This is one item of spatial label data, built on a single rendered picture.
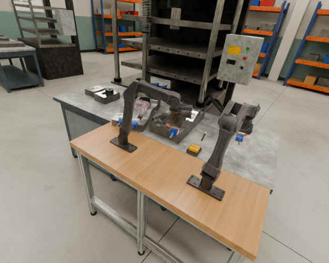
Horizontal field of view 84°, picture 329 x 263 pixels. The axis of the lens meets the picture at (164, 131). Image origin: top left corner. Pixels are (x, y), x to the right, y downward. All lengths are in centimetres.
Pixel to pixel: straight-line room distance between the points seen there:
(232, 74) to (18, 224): 229
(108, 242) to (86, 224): 26
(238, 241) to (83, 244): 123
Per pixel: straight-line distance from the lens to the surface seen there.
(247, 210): 105
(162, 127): 133
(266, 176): 129
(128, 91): 103
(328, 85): 726
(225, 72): 196
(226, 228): 95
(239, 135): 130
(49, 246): 188
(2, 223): 217
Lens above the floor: 156
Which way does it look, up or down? 32 degrees down
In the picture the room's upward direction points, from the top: 6 degrees clockwise
